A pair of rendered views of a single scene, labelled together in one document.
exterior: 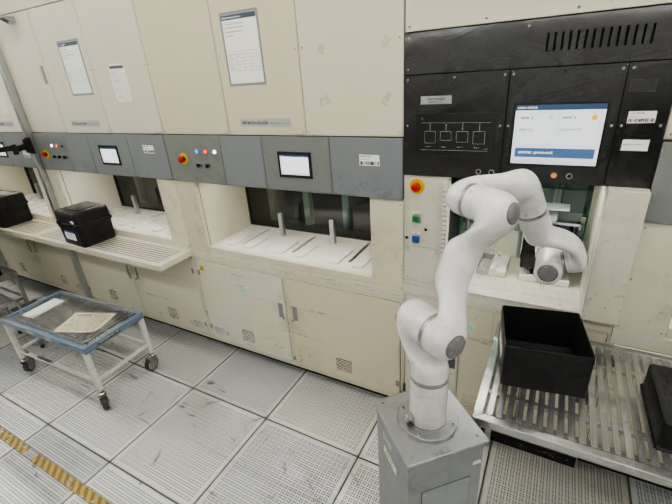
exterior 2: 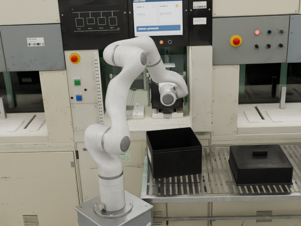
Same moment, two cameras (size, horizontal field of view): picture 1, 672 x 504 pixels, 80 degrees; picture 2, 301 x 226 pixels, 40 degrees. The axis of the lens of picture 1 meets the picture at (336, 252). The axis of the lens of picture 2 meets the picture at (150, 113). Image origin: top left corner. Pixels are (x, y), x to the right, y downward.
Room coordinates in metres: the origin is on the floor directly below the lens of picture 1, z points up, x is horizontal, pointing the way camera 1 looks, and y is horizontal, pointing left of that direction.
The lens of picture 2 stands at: (-0.65, 0.35, 1.90)
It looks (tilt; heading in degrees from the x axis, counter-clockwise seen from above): 21 degrees down; 333
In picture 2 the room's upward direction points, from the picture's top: 2 degrees counter-clockwise
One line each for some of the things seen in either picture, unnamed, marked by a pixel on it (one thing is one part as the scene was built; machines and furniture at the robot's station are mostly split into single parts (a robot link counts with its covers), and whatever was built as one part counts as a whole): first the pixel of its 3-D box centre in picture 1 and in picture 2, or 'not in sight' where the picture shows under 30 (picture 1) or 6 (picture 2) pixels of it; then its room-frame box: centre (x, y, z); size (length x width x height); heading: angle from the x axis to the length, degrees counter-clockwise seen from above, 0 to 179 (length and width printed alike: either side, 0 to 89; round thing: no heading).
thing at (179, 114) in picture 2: (544, 270); (167, 110); (1.69, -1.00, 0.89); 0.22 x 0.21 x 0.04; 150
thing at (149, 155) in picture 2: (540, 347); (173, 151); (1.19, -0.74, 0.85); 0.28 x 0.28 x 0.17; 70
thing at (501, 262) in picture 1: (485, 261); (129, 110); (1.83, -0.77, 0.89); 0.22 x 0.21 x 0.04; 150
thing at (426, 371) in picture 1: (423, 339); (103, 149); (1.00, -0.25, 1.07); 0.19 x 0.12 x 0.24; 26
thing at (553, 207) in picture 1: (549, 238); (166, 87); (1.69, -1.00, 1.06); 0.24 x 0.20 x 0.32; 60
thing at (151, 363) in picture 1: (84, 340); not in sight; (2.33, 1.80, 0.24); 0.97 x 0.52 x 0.48; 63
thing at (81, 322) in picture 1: (85, 321); not in sight; (2.22, 1.66, 0.47); 0.31 x 0.23 x 0.02; 81
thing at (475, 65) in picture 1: (511, 240); (143, 93); (1.89, -0.92, 0.98); 0.95 x 0.88 x 1.95; 150
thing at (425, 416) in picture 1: (428, 397); (112, 190); (0.97, -0.26, 0.85); 0.19 x 0.19 x 0.18
